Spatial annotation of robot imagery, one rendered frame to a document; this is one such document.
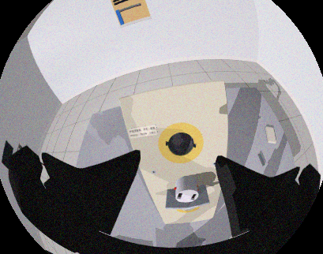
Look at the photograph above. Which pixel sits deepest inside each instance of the beige flat box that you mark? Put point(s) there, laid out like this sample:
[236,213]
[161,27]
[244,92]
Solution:
[270,133]

